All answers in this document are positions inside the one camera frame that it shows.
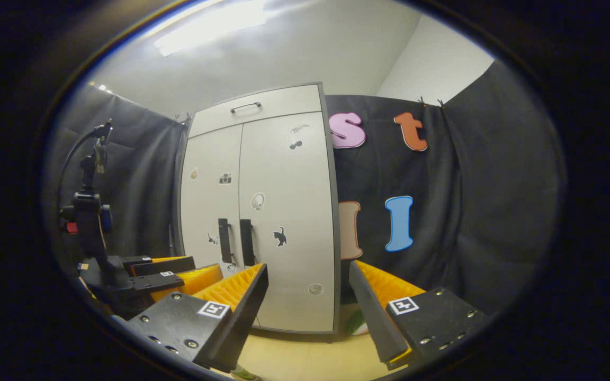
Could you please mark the white cabinet drawer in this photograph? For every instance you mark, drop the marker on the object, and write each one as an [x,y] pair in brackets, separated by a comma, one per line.
[284,114]

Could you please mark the white cabinet door headphone sticker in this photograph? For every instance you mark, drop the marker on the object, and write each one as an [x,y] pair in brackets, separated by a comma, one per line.
[294,201]

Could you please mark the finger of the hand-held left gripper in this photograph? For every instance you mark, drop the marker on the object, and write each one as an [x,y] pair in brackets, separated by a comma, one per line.
[194,283]
[167,266]

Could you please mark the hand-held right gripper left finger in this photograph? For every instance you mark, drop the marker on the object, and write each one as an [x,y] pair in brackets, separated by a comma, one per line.
[247,317]

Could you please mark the white grey cabinet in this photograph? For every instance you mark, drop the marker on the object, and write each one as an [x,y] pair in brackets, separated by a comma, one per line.
[337,211]

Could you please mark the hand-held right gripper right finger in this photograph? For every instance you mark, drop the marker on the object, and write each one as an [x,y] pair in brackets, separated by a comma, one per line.
[371,317]

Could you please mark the black backdrop cloth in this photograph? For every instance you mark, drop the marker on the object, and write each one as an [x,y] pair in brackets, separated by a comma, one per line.
[374,174]
[135,169]
[506,185]

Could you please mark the green label clear bottle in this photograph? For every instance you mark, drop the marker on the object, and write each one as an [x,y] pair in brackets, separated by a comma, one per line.
[355,320]

